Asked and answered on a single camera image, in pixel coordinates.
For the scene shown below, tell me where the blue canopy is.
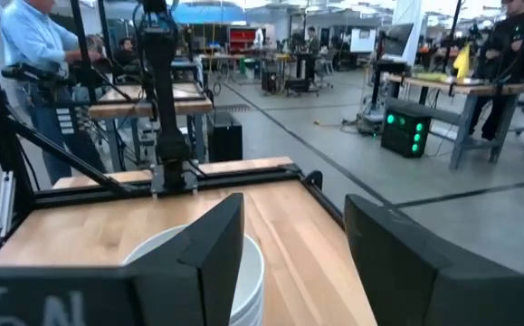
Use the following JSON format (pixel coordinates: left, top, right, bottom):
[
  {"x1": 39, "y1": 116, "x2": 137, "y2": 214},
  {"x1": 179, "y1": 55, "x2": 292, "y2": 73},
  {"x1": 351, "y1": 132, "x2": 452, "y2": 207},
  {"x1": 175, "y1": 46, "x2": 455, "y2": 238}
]
[{"x1": 170, "y1": 1, "x2": 248, "y2": 26}]

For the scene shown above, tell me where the monitor cart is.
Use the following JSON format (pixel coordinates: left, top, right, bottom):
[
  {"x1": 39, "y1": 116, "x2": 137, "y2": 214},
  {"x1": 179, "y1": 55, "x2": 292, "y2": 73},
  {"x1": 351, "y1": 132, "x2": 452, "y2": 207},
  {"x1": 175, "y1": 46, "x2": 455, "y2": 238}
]
[{"x1": 357, "y1": 57, "x2": 411, "y2": 136}]

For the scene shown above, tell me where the black computer tower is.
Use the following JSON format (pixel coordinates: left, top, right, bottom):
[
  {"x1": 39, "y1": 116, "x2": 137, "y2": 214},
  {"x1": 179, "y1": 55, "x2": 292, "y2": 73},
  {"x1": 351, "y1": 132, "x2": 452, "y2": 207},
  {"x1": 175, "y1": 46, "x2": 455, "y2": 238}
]
[{"x1": 205, "y1": 111, "x2": 244, "y2": 163}]

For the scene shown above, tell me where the small black computer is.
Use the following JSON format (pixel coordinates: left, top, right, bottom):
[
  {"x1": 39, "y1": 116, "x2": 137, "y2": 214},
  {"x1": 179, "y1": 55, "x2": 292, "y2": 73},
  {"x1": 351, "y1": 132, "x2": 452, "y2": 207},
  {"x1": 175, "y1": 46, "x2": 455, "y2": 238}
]
[{"x1": 261, "y1": 70, "x2": 279, "y2": 94}]

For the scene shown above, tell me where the red shelf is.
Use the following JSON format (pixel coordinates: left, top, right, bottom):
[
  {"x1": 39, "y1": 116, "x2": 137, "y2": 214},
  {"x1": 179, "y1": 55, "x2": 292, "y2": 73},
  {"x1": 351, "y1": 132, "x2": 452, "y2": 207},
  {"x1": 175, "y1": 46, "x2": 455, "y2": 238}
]
[{"x1": 228, "y1": 27, "x2": 259, "y2": 53}]

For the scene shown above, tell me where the whiteboard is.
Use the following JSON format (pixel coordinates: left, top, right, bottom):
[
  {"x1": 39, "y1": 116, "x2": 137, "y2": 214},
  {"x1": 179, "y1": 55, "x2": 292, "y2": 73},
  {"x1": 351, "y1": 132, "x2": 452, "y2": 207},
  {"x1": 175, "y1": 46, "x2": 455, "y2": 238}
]
[{"x1": 349, "y1": 27, "x2": 377, "y2": 54}]

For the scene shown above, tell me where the black table frame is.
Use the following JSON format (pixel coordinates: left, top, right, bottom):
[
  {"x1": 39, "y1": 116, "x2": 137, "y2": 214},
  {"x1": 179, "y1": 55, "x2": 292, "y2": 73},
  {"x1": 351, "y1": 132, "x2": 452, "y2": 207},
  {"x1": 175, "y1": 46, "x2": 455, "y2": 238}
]
[{"x1": 0, "y1": 0, "x2": 348, "y2": 268}]

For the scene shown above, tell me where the black monitor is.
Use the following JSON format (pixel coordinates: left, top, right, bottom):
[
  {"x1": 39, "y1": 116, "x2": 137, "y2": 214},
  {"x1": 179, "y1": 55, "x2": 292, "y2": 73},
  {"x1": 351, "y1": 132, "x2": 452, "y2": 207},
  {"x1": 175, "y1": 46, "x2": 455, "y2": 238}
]
[{"x1": 380, "y1": 22, "x2": 415, "y2": 59}]

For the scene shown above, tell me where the wooden workbench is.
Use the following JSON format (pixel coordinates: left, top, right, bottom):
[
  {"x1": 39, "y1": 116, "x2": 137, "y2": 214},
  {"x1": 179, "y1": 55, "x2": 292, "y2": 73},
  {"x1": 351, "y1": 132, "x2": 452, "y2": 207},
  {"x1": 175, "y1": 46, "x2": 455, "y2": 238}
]
[
  {"x1": 88, "y1": 81, "x2": 214, "y2": 173},
  {"x1": 384, "y1": 72, "x2": 524, "y2": 171}
]

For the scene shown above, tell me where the person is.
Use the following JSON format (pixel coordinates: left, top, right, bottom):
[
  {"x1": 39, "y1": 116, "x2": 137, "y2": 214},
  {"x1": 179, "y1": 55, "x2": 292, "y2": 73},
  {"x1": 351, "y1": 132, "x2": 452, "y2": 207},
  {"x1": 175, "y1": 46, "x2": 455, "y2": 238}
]
[
  {"x1": 0, "y1": 0, "x2": 107, "y2": 186},
  {"x1": 467, "y1": 0, "x2": 524, "y2": 142},
  {"x1": 112, "y1": 37, "x2": 141, "y2": 76},
  {"x1": 305, "y1": 25, "x2": 322, "y2": 82}
]

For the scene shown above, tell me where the yellow cloth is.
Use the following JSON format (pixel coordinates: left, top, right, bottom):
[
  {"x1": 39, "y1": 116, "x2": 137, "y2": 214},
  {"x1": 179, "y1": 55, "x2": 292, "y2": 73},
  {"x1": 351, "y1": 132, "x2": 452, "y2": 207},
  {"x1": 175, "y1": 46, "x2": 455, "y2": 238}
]
[{"x1": 417, "y1": 72, "x2": 449, "y2": 83}]

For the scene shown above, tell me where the black station frame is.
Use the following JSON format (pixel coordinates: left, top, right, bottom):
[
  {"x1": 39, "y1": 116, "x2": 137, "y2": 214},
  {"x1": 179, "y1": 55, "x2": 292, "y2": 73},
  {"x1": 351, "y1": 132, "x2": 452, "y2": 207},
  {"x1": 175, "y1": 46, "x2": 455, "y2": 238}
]
[{"x1": 69, "y1": 0, "x2": 118, "y2": 103}]

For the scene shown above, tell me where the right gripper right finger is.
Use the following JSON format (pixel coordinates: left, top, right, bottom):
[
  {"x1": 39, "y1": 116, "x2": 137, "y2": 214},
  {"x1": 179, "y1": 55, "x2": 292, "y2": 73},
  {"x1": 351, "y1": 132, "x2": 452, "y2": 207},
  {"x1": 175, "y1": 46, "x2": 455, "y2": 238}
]
[{"x1": 345, "y1": 194, "x2": 453, "y2": 326}]

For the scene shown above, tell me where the grey office chair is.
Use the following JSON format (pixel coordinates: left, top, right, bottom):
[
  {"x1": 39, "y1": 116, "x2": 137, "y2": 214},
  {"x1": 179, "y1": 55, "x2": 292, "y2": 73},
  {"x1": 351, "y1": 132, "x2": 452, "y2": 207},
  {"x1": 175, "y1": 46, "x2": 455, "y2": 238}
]
[{"x1": 314, "y1": 48, "x2": 336, "y2": 91}]

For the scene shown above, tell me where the yellow bag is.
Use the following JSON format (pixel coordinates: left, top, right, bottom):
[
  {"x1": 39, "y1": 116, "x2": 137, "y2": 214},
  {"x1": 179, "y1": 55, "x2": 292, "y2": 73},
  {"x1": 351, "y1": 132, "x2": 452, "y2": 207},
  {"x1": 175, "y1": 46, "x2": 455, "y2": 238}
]
[{"x1": 452, "y1": 43, "x2": 472, "y2": 82}]

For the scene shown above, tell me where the green-lit black computer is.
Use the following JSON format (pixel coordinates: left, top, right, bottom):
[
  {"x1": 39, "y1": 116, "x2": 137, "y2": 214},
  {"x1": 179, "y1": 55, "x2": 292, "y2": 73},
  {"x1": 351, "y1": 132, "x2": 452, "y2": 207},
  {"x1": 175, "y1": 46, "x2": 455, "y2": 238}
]
[{"x1": 380, "y1": 110, "x2": 431, "y2": 159}]

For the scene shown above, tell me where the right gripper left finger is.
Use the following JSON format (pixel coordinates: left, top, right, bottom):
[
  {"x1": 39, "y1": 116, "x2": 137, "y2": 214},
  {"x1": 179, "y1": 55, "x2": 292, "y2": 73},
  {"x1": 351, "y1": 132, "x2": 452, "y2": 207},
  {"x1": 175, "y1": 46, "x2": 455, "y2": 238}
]
[{"x1": 128, "y1": 192, "x2": 245, "y2": 326}]

